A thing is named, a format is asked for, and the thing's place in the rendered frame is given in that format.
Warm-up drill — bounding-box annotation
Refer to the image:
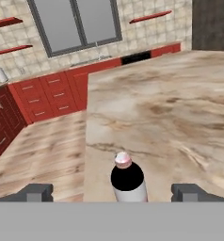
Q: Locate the red base cabinet run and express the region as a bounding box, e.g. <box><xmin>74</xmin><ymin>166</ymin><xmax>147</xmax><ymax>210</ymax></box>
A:
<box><xmin>8</xmin><ymin>42</ymin><xmax>183</xmax><ymax>125</ymax></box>

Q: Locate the black dishwasher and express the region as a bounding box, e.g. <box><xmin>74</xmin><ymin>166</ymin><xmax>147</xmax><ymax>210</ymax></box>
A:
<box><xmin>120</xmin><ymin>50</ymin><xmax>152</xmax><ymax>66</ymax></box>

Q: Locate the dark red side cabinet run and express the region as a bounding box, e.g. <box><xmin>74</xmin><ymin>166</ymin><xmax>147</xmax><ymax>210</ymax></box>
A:
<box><xmin>0</xmin><ymin>84</ymin><xmax>28</xmax><ymax>167</ymax></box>

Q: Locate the red wall shelf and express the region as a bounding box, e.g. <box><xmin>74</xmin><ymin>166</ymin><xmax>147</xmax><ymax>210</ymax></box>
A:
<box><xmin>0</xmin><ymin>16</ymin><xmax>24</xmax><ymax>30</ymax></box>
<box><xmin>0</xmin><ymin>44</ymin><xmax>34</xmax><ymax>57</ymax></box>
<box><xmin>128</xmin><ymin>9</ymin><xmax>173</xmax><ymax>24</ymax></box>

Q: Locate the white paper towel roll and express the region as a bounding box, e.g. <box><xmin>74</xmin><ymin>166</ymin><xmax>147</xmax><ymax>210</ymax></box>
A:
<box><xmin>0</xmin><ymin>62</ymin><xmax>9</xmax><ymax>84</ymax></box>

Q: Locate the dark grey tall fridge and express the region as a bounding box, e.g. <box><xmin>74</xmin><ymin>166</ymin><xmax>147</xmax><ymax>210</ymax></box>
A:
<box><xmin>191</xmin><ymin>0</ymin><xmax>224</xmax><ymax>52</ymax></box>

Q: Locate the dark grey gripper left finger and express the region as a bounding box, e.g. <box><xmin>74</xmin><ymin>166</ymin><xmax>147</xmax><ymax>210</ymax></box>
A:
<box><xmin>0</xmin><ymin>183</ymin><xmax>55</xmax><ymax>203</ymax></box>

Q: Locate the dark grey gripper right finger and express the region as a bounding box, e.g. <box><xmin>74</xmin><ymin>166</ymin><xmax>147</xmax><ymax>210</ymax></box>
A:
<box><xmin>170</xmin><ymin>183</ymin><xmax>224</xmax><ymax>203</ymax></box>

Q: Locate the sink with tap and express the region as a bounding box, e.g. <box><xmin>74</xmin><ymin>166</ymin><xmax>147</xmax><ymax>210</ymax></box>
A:
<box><xmin>70</xmin><ymin>54</ymin><xmax>113</xmax><ymax>68</ymax></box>

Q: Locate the grey framed window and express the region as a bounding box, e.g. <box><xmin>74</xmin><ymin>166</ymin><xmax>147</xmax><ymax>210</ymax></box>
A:
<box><xmin>26</xmin><ymin>0</ymin><xmax>123</xmax><ymax>58</ymax></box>

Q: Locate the black bottled drink pink cap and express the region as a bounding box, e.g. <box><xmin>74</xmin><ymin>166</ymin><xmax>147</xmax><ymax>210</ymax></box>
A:
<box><xmin>110</xmin><ymin>151</ymin><xmax>149</xmax><ymax>203</ymax></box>

